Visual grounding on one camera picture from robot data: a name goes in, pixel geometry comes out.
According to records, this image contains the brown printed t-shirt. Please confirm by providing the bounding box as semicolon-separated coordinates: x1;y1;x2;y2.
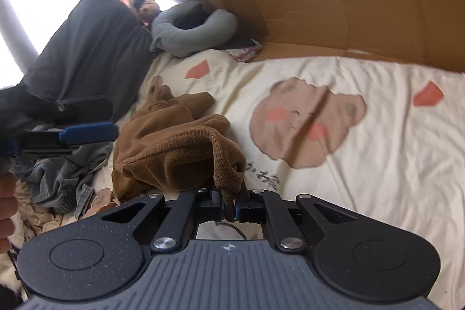
112;77;246;211

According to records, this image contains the person's left hand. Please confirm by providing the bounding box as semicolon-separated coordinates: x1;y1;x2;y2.
0;174;18;254

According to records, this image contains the blue denim garment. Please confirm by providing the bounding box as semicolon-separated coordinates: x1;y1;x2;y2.
11;142;113;219

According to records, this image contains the dark grey pillow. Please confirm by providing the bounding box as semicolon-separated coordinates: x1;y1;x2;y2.
21;0;155;122

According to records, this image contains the grey u-shaped neck pillow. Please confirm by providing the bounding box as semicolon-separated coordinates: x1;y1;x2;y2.
150;1;238;58

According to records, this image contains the small teddy bear toy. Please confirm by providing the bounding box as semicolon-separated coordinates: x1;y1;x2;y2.
133;0;161;24

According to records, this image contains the cream bear print bedsheet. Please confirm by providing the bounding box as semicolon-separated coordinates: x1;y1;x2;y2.
139;50;464;309

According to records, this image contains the floral patterned folded cloth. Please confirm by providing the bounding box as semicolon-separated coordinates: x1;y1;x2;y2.
227;40;262;63

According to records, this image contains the brown cardboard sheet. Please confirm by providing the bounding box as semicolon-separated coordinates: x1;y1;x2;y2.
199;0;464;71

